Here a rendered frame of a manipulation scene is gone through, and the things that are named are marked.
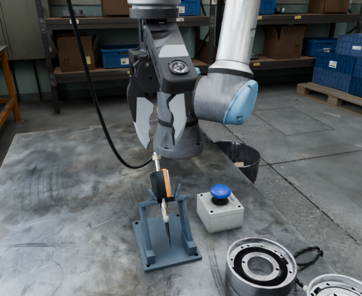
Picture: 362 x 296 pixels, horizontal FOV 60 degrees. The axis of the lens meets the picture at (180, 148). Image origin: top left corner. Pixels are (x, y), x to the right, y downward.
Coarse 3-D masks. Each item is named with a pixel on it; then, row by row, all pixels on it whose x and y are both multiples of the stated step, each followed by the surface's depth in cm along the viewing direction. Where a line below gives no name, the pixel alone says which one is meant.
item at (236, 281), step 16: (240, 240) 52; (256, 240) 53; (272, 240) 52; (256, 256) 51; (288, 256) 50; (272, 272) 48; (288, 272) 48; (240, 288) 46; (256, 288) 44; (272, 288) 44; (288, 288) 45
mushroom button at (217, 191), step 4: (216, 184) 62; (220, 184) 61; (212, 188) 60; (216, 188) 60; (220, 188) 60; (224, 188) 60; (228, 188) 60; (212, 192) 60; (216, 192) 59; (220, 192) 59; (224, 192) 59; (228, 192) 59; (216, 196) 59; (220, 196) 59; (224, 196) 59; (228, 196) 59; (220, 200) 61
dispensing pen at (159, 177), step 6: (156, 156) 55; (156, 162) 55; (156, 168) 55; (150, 174) 56; (156, 174) 53; (162, 174) 53; (156, 180) 53; (162, 180) 53; (156, 186) 53; (162, 186) 53; (156, 192) 53; (162, 192) 53; (162, 198) 52; (162, 204) 54; (162, 210) 54; (168, 228) 54; (168, 234) 54; (168, 240) 54
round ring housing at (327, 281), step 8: (312, 280) 45; (320, 280) 45; (328, 280) 46; (336, 280) 46; (344, 280) 46; (352, 280) 45; (312, 288) 45; (320, 288) 45; (344, 288) 45; (352, 288) 45; (360, 288) 45
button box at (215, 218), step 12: (204, 204) 60; (216, 204) 60; (228, 204) 60; (240, 204) 60; (204, 216) 61; (216, 216) 58; (228, 216) 59; (240, 216) 60; (216, 228) 60; (228, 228) 60
